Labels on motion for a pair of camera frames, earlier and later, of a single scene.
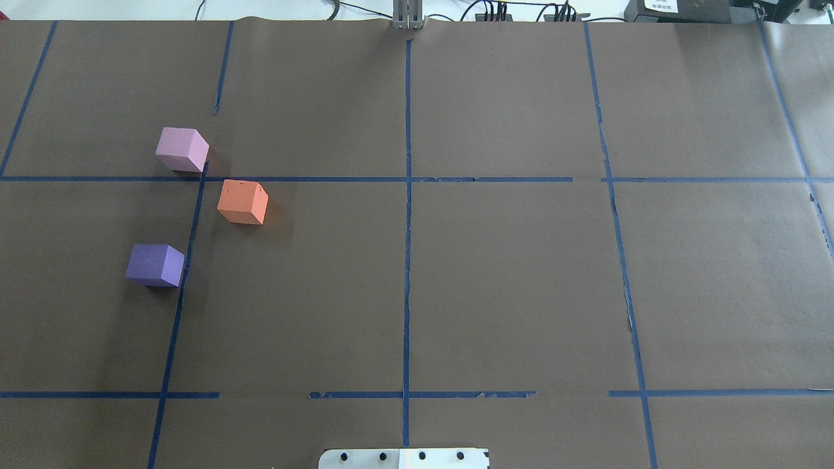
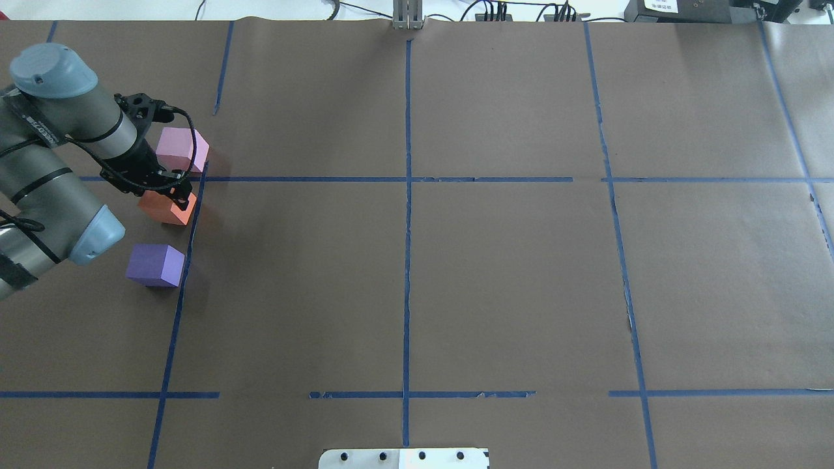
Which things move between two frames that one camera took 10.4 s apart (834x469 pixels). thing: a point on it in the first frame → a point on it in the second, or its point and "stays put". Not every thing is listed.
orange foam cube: (243, 202) → (164, 208)
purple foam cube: (155, 265) stays put
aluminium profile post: (407, 14) stays put
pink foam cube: (182, 149) stays put
